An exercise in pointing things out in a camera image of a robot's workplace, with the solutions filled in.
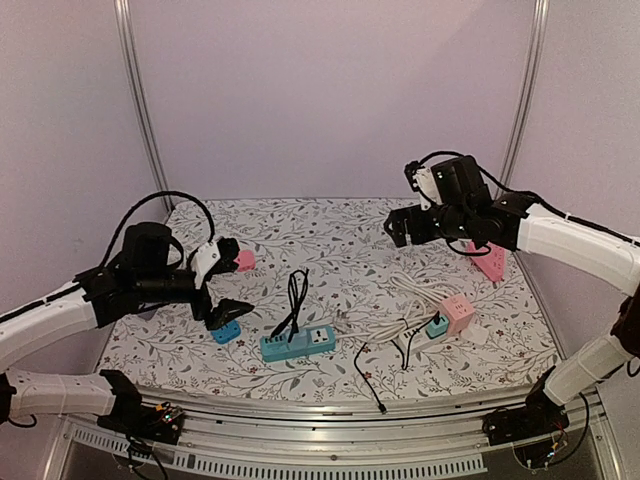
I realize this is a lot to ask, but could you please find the aluminium front rail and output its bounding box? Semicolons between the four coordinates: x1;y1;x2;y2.
37;384;621;480

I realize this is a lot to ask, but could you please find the black thin adapter cable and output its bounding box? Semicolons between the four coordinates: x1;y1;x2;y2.
352;312;444;415

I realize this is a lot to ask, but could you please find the pink cube socket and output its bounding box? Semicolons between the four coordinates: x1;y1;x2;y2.
440;293;475;336

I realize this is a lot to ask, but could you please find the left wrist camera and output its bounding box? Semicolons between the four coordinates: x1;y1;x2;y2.
187;237;240;290

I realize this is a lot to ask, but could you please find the blue plug adapter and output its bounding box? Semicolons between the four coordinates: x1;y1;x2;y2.
210;320;241;345

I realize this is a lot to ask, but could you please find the left aluminium frame post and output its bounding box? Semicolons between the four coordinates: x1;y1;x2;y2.
113;0;169;191

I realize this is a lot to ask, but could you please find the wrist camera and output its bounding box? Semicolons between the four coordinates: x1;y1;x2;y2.
404;160;435;211
187;237;240;290

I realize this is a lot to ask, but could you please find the teal small adapter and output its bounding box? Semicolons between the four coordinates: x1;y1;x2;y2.
425;314;449;340

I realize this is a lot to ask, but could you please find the teal power strip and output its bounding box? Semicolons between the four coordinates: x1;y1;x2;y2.
260;325;336;363

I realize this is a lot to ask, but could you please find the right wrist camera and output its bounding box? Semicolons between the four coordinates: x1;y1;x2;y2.
404;160;435;211

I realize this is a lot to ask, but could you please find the light blue charger plug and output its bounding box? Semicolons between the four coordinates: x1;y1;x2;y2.
286;330;308;352

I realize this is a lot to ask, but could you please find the floral table mat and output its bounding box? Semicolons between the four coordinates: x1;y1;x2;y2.
99;199;560;403

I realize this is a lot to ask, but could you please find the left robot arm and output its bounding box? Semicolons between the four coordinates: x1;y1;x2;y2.
1;218;256;445

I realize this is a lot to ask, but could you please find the aluminium frame post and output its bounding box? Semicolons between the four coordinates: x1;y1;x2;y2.
113;0;169;191
499;0;550;186

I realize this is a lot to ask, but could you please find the pink flat plug adapter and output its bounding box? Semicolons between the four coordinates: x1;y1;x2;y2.
234;250;256;272

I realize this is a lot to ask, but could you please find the white cord bundle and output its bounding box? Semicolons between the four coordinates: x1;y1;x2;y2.
332;274;461;346

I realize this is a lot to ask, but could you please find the white square adapter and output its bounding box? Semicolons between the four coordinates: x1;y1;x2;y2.
464;325;489;345

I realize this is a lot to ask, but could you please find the right aluminium frame post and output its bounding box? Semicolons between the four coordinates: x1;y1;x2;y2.
499;0;550;186

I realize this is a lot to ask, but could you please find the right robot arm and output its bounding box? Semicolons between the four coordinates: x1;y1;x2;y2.
384;150;639;446

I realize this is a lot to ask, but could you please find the pink power strip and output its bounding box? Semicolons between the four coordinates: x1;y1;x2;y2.
466;242;506;283

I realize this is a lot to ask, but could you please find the white power strip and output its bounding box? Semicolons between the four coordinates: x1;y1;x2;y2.
395;328;447;353

